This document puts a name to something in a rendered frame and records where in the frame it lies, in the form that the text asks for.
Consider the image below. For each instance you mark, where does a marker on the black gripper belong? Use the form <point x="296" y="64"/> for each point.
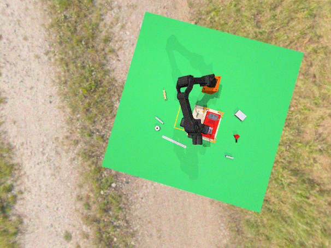
<point x="204" y="130"/>

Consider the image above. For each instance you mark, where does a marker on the white rectangular block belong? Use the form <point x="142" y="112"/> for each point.
<point x="240" y="115"/>

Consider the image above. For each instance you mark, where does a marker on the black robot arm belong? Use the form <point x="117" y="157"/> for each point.
<point x="192" y="126"/>

